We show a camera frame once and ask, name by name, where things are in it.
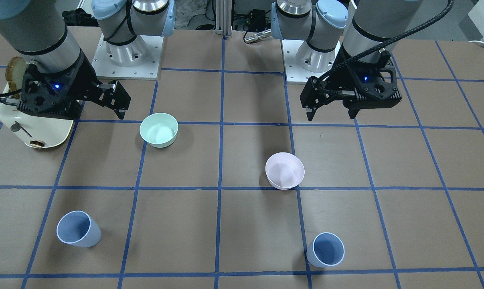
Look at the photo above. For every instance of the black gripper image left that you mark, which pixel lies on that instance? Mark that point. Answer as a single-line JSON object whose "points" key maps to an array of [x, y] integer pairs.
{"points": [[84, 81]]}

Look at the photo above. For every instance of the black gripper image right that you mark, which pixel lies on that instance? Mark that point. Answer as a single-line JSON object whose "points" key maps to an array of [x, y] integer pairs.
{"points": [[341, 79]]}

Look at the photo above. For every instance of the blue cup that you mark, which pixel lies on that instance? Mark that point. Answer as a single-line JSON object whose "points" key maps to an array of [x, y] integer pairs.
{"points": [[78, 229], [326, 250]]}

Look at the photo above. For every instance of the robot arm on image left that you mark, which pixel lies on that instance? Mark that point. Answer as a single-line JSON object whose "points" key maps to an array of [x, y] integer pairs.
{"points": [[38, 32]]}

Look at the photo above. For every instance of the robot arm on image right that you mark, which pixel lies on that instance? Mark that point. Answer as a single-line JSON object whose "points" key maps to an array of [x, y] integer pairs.
{"points": [[326, 22]]}

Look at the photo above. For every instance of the mint green bowl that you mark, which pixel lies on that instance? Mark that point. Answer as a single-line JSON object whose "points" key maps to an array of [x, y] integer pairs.
{"points": [[159, 130]]}

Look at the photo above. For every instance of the pale pink bowl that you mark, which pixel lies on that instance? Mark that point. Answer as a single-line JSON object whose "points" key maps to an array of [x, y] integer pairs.
{"points": [[284, 170]]}

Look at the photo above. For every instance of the black cloth in background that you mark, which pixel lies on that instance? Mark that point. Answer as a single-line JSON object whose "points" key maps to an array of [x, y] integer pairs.
{"points": [[79, 18]]}

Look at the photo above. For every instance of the cream white toaster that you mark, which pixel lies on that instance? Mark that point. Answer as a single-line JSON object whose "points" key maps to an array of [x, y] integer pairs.
{"points": [[36, 132]]}

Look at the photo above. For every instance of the toast slice in toaster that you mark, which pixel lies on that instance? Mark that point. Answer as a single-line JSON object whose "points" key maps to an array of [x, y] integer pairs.
{"points": [[14, 73]]}

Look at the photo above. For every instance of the silver metal connector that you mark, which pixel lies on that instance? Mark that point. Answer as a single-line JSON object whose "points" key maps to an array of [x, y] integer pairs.
{"points": [[257, 36]]}

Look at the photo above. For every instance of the black electronics box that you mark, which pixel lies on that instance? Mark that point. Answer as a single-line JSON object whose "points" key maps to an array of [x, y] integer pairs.
{"points": [[257, 21]]}

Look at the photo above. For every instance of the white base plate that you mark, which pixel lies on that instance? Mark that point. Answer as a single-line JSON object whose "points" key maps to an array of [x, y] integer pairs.
{"points": [[139, 60], [301, 62]]}

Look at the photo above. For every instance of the aluminium frame post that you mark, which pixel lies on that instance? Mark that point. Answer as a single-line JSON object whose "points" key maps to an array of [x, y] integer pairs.
{"points": [[223, 17]]}

